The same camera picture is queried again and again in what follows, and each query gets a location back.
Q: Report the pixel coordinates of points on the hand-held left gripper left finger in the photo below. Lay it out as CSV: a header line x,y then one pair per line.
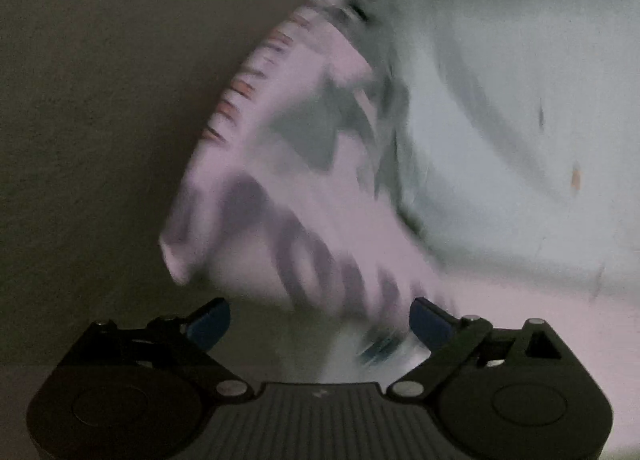
x,y
210,326

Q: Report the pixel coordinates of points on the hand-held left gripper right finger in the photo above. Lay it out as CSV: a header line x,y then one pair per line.
x,y
430,326

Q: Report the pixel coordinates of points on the white printed garment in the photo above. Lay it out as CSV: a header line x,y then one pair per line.
x,y
300,180

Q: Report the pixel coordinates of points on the carrot printed pale sheet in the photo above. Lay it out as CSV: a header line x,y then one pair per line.
x,y
510,90

